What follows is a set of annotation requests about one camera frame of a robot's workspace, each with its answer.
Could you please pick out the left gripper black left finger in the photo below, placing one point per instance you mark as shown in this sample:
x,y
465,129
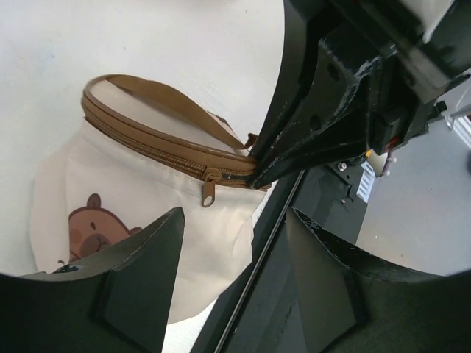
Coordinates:
x,y
116,300

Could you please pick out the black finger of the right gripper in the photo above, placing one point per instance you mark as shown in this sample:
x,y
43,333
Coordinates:
x,y
305,23
330,123

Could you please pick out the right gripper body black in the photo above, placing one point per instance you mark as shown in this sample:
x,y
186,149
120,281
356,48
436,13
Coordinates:
x,y
415,73

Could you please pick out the right white cable duct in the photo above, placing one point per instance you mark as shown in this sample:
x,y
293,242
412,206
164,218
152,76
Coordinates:
x,y
366,183

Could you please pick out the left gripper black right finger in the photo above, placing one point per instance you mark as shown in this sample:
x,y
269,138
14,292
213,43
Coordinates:
x,y
353,301

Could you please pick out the beige round mesh laundry bag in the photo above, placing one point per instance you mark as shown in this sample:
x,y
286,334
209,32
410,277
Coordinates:
x,y
144,148

